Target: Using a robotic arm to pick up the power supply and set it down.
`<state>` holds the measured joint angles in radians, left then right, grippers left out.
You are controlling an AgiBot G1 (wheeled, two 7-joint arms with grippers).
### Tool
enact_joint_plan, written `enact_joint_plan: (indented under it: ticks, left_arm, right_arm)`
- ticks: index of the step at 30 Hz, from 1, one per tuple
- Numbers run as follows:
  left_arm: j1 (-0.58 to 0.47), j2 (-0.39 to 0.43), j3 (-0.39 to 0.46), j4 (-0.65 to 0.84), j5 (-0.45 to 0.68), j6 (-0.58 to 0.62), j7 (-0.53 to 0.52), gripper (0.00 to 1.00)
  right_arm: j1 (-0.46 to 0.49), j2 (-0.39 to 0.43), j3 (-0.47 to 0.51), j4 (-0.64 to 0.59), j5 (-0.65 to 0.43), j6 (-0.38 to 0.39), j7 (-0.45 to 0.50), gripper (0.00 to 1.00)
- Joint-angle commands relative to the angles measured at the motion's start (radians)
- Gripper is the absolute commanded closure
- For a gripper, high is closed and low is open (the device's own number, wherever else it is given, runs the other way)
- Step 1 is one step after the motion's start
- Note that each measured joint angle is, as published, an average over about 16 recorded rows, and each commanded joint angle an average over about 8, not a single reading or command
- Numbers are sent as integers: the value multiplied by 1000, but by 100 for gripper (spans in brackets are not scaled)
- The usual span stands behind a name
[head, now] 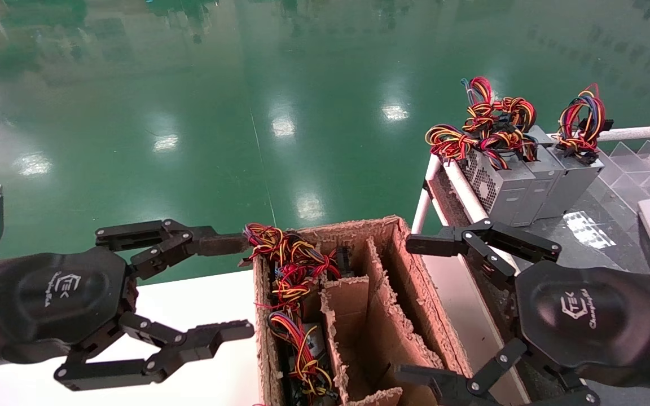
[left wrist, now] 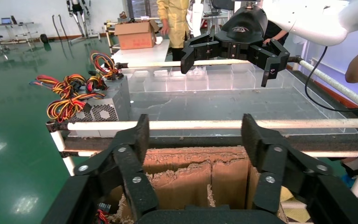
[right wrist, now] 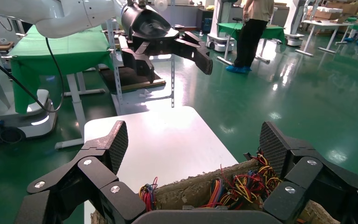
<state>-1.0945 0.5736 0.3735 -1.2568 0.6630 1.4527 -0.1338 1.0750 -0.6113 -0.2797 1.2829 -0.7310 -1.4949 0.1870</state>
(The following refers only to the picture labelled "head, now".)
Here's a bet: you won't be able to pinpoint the grey power supply coloured wires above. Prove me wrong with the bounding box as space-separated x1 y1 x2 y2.
462 76 566 227
537 83 614 222

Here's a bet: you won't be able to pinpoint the brown cardboard divider insert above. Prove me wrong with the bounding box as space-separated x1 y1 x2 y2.
319 237 456 406

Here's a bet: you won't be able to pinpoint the grey power supply perforated side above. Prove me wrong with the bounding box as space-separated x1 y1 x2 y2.
425 124 535 236

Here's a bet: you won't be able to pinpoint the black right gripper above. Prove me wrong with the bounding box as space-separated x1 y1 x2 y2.
396 219 650 406

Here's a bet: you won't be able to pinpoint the worn brown cardboard box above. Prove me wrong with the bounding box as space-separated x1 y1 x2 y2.
252 214 475 406

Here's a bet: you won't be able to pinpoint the long white frame pipe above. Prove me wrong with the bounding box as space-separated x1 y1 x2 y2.
431 153 523 274

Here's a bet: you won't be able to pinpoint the clear acrylic divider tray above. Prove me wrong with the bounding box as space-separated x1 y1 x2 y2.
593 138 650 215

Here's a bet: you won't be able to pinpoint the black work surface mat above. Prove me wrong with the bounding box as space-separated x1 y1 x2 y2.
429 164 650 395

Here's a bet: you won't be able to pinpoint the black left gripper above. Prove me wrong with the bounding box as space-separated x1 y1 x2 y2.
0 219 255 391

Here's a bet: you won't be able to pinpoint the short white frame leg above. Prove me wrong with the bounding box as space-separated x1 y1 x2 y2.
411 155 443 236

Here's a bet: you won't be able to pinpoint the power supply with coloured wires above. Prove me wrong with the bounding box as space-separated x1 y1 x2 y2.
266 311 338 404
239 223 355 312

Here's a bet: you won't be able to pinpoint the white pipe with black end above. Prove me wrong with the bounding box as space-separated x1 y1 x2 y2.
551 124 650 143

